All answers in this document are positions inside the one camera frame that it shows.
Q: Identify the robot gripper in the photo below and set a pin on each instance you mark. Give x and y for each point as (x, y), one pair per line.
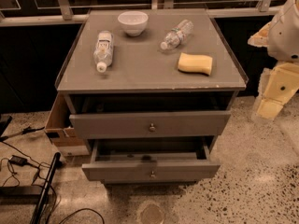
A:
(285, 36)

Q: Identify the grey drawer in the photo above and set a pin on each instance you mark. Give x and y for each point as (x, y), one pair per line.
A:
(150, 160)
(149, 115)

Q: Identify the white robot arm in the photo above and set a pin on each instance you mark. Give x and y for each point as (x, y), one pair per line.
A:
(281, 38)

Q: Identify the grey top drawer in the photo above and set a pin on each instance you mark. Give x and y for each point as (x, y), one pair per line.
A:
(149, 115)

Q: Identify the grey drawer cabinet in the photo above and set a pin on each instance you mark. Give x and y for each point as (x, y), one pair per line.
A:
(140, 66)

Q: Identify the yellow sponge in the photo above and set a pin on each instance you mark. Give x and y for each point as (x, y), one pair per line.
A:
(195, 63)

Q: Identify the clear bottle green label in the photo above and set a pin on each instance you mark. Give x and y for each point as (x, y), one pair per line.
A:
(177, 35)

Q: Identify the white ceramic bowl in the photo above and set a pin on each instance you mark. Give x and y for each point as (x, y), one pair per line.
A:
(133, 23)

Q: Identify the clear bottle white label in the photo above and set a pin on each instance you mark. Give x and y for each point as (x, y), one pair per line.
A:
(103, 52)

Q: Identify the cardboard box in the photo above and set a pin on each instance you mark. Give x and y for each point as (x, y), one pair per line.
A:
(60, 131)

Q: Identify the black pole stand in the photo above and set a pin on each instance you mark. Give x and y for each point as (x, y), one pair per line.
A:
(45, 189)

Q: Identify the black tool on floor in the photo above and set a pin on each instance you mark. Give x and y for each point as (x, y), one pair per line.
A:
(23, 132)

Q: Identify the black power adapter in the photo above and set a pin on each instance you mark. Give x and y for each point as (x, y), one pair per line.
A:
(20, 161)

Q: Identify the metal railing frame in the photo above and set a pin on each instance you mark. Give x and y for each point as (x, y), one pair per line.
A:
(65, 3)

